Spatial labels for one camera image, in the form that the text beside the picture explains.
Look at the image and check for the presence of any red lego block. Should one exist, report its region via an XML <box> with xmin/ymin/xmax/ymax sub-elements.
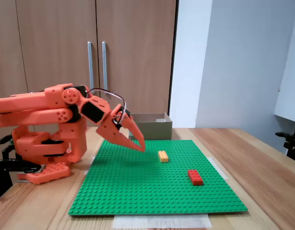
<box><xmin>187</xmin><ymin>169</ymin><xmax>204</xmax><ymax>186</ymax></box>

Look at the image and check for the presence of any open cardboard box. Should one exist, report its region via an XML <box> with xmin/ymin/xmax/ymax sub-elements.
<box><xmin>130</xmin><ymin>112</ymin><xmax>173</xmax><ymax>141</ymax></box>

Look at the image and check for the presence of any yellow lego block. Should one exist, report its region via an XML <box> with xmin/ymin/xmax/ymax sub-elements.
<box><xmin>158</xmin><ymin>150</ymin><xmax>169</xmax><ymax>163</ymax></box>

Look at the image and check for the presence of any green lego baseplate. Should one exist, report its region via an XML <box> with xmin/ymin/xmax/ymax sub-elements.
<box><xmin>68</xmin><ymin>139</ymin><xmax>248</xmax><ymax>216</ymax></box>

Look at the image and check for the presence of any translucent tape strip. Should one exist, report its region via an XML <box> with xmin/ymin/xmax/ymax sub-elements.
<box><xmin>207</xmin><ymin>157</ymin><xmax>229</xmax><ymax>180</ymax></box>
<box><xmin>83</xmin><ymin>155</ymin><xmax>96</xmax><ymax>175</ymax></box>
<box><xmin>112</xmin><ymin>213</ymin><xmax>212</xmax><ymax>230</ymax></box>

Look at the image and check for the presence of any brown wooden cabinet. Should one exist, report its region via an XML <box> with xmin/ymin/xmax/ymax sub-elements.
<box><xmin>0</xmin><ymin>0</ymin><xmax>179</xmax><ymax>129</ymax></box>

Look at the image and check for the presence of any black table clamp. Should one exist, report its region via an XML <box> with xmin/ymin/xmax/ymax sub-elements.
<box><xmin>0</xmin><ymin>145</ymin><xmax>42</xmax><ymax>199</ymax></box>

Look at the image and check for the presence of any black stand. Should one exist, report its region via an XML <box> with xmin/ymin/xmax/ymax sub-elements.
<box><xmin>275</xmin><ymin>83</ymin><xmax>295</xmax><ymax>163</ymax></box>

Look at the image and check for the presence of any silver cabinet door handle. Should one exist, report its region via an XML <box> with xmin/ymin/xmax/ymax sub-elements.
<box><xmin>87</xmin><ymin>42</ymin><xmax>95</xmax><ymax>91</ymax></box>
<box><xmin>102</xmin><ymin>42</ymin><xmax>109</xmax><ymax>91</ymax></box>

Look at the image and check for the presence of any black power cable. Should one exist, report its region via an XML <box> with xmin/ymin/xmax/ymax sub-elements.
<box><xmin>0</xmin><ymin>135</ymin><xmax>13</xmax><ymax>148</ymax></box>

